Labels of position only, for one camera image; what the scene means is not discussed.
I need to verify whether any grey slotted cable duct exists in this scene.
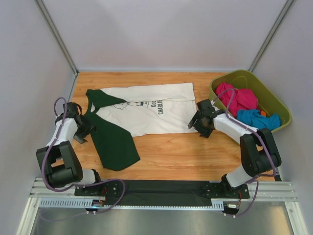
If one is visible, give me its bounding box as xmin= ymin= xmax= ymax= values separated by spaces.
xmin=38 ymin=198 xmax=224 ymax=211

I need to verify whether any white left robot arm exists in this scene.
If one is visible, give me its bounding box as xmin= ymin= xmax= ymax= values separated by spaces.
xmin=36 ymin=102 xmax=103 ymax=196

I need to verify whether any aluminium corner frame post right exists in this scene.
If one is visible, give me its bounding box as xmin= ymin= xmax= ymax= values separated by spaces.
xmin=248 ymin=0 xmax=295 ymax=72

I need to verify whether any white and green raglan t-shirt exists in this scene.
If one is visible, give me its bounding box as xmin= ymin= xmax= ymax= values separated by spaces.
xmin=85 ymin=83 xmax=196 ymax=171

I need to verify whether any blue t-shirt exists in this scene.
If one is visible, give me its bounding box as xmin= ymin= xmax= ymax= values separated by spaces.
xmin=237 ymin=109 xmax=281 ymax=131

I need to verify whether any aluminium corner frame post left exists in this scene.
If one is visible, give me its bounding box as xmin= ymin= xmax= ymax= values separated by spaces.
xmin=34 ymin=0 xmax=79 ymax=74

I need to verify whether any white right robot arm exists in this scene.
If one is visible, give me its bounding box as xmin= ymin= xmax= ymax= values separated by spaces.
xmin=188 ymin=99 xmax=282 ymax=198

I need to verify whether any aluminium corner frame post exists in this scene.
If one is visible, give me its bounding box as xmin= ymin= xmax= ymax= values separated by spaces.
xmin=248 ymin=0 xmax=295 ymax=72
xmin=34 ymin=0 xmax=79 ymax=74

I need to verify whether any olive green plastic bin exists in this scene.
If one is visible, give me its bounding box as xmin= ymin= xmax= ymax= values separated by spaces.
xmin=209 ymin=70 xmax=292 ymax=133

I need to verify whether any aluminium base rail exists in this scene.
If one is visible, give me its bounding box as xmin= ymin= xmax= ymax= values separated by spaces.
xmin=29 ymin=177 xmax=298 ymax=203

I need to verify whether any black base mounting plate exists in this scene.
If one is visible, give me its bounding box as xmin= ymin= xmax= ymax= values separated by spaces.
xmin=74 ymin=180 xmax=250 ymax=206

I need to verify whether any magenta pink t-shirt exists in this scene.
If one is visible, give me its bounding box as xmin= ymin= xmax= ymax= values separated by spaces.
xmin=215 ymin=83 xmax=258 ymax=118

